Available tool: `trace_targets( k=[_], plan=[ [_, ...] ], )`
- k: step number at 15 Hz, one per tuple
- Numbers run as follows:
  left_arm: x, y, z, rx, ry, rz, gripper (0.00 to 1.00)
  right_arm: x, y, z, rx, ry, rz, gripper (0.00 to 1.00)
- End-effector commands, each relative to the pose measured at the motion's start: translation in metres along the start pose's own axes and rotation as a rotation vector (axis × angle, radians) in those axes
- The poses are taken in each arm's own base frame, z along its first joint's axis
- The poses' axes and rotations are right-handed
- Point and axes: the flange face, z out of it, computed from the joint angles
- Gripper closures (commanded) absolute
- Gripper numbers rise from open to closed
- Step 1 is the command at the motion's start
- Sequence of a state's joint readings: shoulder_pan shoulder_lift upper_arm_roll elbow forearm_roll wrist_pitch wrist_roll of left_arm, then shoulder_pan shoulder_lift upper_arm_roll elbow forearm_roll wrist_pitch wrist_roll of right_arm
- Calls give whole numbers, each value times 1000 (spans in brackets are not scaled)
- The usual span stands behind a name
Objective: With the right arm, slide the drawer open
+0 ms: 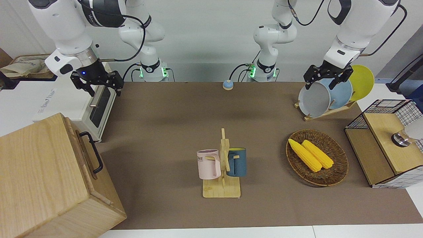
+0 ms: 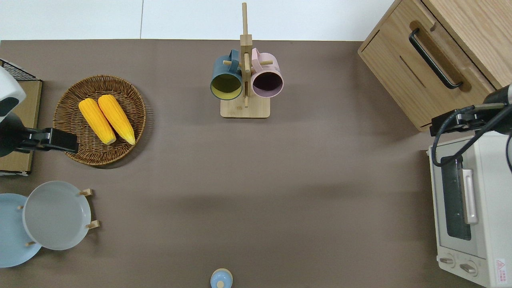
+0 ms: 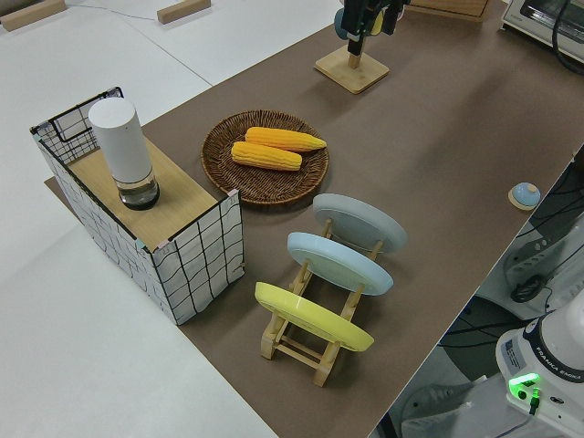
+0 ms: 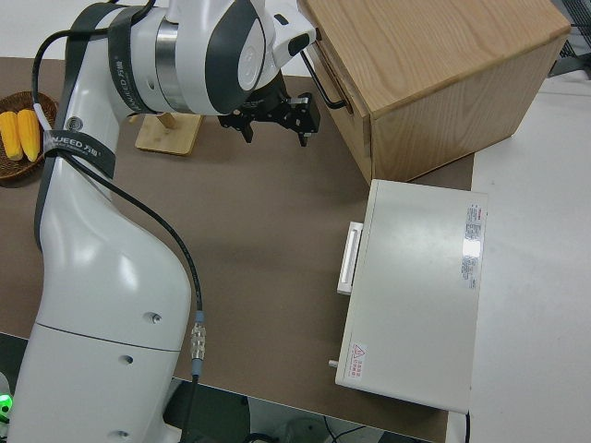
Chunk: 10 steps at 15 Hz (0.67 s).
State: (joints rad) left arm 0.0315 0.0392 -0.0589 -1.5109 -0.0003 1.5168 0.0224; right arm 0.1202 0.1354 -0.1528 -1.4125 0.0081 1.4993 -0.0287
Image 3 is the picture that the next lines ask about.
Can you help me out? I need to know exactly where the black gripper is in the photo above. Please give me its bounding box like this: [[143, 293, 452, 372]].
[[342, 0, 403, 56]]

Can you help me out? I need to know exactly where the teal mug yellow interior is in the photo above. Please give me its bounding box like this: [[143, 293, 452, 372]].
[[334, 7, 385, 41]]

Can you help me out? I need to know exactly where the wooden mug tree stand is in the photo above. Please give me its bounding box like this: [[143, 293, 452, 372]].
[[313, 43, 391, 96]]

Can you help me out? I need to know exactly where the light wooden cabinet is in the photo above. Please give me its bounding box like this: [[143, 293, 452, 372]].
[[407, 0, 490, 23]]

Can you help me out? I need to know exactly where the long yellow corn cob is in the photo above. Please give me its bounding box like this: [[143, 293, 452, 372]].
[[245, 126, 329, 154]]

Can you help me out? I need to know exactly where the brown table mat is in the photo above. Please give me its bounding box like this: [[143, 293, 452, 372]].
[[44, 0, 584, 438]]

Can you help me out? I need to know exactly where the white toaster oven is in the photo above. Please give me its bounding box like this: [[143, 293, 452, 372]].
[[496, 0, 584, 58]]

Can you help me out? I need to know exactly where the short yellow corn cob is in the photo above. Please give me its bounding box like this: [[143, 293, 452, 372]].
[[230, 141, 304, 172]]

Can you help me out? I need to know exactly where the round wicker tray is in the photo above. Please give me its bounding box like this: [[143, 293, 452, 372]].
[[201, 109, 330, 207]]

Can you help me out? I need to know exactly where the grey plate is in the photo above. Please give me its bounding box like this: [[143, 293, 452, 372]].
[[312, 193, 408, 256]]

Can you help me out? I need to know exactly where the light wooden block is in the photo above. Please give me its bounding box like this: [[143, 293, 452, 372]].
[[0, 0, 68, 33], [156, 0, 213, 25]]

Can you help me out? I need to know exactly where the blue bell wooden base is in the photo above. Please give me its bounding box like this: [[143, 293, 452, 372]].
[[507, 182, 542, 211]]

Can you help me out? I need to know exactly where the light blue plate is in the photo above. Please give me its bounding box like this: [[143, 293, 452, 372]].
[[287, 231, 394, 297]]

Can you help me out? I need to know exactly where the wooden board in basket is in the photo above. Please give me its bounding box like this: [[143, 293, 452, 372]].
[[68, 136, 218, 244]]

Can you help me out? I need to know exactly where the white cylinder clear base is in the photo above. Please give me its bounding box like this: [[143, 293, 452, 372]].
[[88, 99, 162, 212]]

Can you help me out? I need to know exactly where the yellow plate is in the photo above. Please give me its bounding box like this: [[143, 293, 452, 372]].
[[254, 281, 376, 353]]

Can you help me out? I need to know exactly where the wooden plate rack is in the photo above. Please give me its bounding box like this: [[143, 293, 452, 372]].
[[260, 217, 385, 388]]

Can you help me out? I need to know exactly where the black cable over oven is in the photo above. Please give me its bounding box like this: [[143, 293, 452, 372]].
[[550, 0, 584, 78]]

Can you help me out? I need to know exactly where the thin white cable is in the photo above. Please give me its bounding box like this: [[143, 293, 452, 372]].
[[67, 0, 157, 22]]

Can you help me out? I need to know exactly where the wire basket with grid paper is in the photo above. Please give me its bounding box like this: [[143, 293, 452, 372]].
[[29, 85, 246, 326]]

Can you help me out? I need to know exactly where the black cable bundle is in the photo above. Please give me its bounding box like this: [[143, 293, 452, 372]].
[[510, 275, 545, 303]]

